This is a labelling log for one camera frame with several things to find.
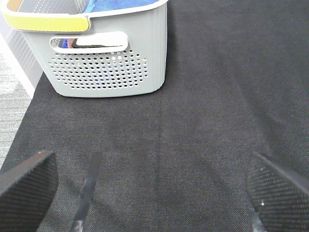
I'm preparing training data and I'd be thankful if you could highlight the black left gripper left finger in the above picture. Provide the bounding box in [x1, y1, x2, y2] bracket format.
[0, 151, 58, 232]

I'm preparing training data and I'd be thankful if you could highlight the blue towel in basket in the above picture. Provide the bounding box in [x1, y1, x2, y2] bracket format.
[82, 0, 157, 13]

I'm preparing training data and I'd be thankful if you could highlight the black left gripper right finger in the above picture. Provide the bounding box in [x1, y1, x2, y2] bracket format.
[246, 152, 309, 232]

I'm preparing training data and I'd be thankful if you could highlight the grey perforated plastic basket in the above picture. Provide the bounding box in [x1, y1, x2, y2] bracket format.
[0, 0, 168, 98]

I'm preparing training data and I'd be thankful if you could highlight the black fabric table mat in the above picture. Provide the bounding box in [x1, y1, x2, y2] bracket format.
[1, 0, 309, 232]

